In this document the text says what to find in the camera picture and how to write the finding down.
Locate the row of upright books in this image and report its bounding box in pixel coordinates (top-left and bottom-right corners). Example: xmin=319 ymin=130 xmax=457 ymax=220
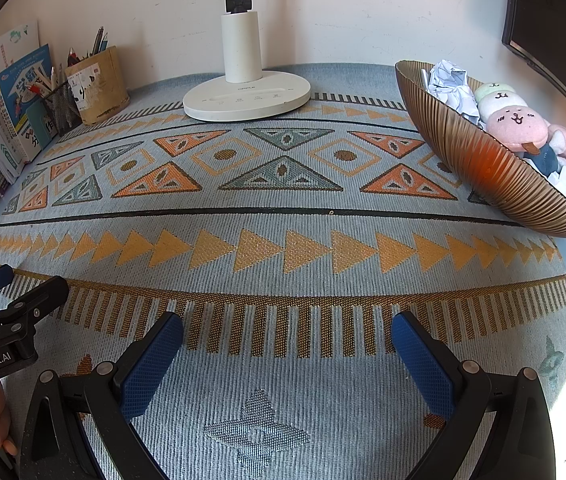
xmin=0 ymin=21 xmax=58 ymax=196

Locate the bundle of pens and pencils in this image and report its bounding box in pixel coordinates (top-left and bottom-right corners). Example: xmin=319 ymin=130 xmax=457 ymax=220
xmin=33 ymin=62 xmax=81 ymax=98

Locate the black mesh pen holder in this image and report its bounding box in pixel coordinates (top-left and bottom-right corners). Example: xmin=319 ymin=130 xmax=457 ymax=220
xmin=43 ymin=81 xmax=84 ymax=136

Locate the bunch of dark pens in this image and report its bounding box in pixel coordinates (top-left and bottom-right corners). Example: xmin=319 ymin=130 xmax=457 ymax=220
xmin=67 ymin=26 xmax=110 ymax=66

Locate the beige pen holder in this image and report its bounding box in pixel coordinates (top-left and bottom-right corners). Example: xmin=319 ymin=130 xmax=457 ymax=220
xmin=65 ymin=46 xmax=130 ymax=126

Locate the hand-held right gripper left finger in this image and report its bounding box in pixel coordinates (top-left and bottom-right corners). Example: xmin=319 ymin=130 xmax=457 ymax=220
xmin=13 ymin=311 xmax=185 ymax=480

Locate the brown ribbed bowl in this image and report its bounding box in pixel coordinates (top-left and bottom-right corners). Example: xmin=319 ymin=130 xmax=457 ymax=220
xmin=394 ymin=60 xmax=566 ymax=238

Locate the white paper ball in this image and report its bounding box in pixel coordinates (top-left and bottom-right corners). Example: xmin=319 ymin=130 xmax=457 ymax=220
xmin=426 ymin=59 xmax=484 ymax=121

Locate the white and blue plush toy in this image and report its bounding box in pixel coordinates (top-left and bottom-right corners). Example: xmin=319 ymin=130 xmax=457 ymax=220
xmin=528 ymin=142 xmax=566 ymax=176

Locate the green white pink dango plush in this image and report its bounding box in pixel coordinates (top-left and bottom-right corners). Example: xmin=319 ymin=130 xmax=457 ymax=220
xmin=473 ymin=82 xmax=551 ymax=153

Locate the white desk lamp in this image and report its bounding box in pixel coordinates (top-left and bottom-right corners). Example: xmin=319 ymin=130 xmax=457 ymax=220
xmin=183 ymin=0 xmax=311 ymax=122

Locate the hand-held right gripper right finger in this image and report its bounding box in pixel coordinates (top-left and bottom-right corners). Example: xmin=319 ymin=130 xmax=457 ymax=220
xmin=390 ymin=310 xmax=556 ymax=480

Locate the patterned blue orange mat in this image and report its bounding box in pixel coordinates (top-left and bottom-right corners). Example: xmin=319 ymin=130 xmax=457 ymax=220
xmin=0 ymin=62 xmax=566 ymax=480

